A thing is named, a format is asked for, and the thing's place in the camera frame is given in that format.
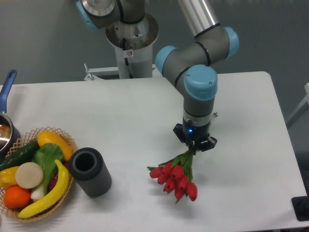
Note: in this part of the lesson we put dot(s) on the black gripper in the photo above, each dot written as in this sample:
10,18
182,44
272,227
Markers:
196,136

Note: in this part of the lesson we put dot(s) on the red tulip bouquet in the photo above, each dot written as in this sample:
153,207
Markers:
176,175

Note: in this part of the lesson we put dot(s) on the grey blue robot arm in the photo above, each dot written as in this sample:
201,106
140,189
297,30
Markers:
189,70

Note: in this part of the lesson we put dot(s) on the dark grey ribbed vase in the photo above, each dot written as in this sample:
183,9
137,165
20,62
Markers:
87,166

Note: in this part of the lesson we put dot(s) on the black device at edge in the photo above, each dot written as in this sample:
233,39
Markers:
301,207

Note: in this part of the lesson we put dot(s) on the yellow banana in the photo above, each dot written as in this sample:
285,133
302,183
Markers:
52,197

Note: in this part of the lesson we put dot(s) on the red fruit in basket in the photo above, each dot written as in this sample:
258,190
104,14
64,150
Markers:
55,178

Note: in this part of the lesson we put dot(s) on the green bok choy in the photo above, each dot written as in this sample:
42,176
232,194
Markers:
45,157

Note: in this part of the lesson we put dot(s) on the beige round disc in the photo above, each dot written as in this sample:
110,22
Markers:
29,175

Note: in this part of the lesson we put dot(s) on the green cucumber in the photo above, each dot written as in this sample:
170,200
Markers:
22,155

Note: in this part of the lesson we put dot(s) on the orange fruit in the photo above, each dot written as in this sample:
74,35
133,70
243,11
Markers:
16,197

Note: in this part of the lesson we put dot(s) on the yellow bell pepper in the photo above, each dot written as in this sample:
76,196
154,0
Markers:
7,177

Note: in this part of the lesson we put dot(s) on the woven wicker basket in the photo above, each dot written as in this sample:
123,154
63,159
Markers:
22,141

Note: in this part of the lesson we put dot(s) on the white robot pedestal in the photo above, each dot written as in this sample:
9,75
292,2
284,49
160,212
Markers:
133,43

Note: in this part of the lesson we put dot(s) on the white frame at right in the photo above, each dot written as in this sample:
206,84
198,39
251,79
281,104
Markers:
299,110

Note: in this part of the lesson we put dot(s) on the white metal bracket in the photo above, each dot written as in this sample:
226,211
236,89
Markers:
101,72

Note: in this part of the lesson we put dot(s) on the blue handled saucepan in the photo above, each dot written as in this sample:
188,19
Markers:
8,132

